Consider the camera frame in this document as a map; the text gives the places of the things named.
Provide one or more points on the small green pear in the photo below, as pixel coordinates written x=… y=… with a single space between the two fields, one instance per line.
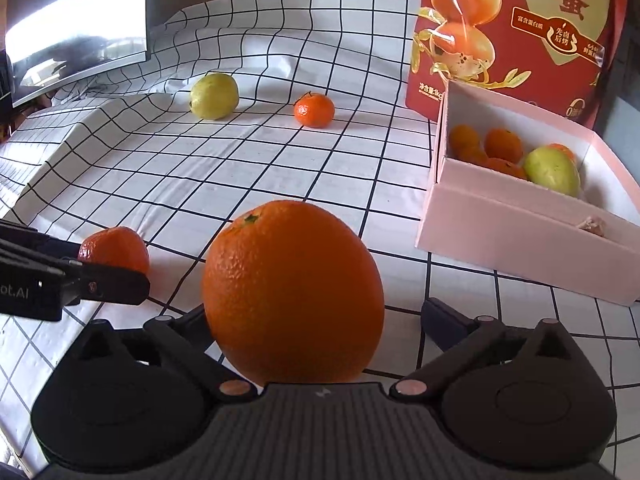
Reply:
x=214 y=96

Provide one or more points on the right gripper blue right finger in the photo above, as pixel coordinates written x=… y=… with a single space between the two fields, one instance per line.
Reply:
x=465 y=343

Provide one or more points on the small yellow-orange kumquat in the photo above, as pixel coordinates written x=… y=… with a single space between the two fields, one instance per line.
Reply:
x=565 y=150

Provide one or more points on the large green pear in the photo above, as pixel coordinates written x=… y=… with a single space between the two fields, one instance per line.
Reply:
x=552 y=169

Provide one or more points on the tangerine with green stem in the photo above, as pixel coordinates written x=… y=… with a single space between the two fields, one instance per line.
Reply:
x=503 y=144

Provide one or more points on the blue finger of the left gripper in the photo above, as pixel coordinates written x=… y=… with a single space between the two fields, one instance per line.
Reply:
x=30 y=238
x=98 y=282

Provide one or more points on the white black grid tablecloth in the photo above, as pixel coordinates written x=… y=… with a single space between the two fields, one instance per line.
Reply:
x=124 y=149

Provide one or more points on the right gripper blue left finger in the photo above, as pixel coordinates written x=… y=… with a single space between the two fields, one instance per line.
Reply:
x=184 y=341

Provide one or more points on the pink cardboard box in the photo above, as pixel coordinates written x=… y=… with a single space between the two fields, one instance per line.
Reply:
x=587 y=244

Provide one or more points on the dark monitor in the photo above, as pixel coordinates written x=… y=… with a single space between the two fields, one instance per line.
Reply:
x=50 y=43

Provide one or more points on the large orange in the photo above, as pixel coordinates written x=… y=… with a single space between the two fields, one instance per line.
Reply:
x=291 y=294

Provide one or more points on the red snack bag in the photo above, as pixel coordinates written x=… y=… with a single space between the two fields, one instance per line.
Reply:
x=551 y=53

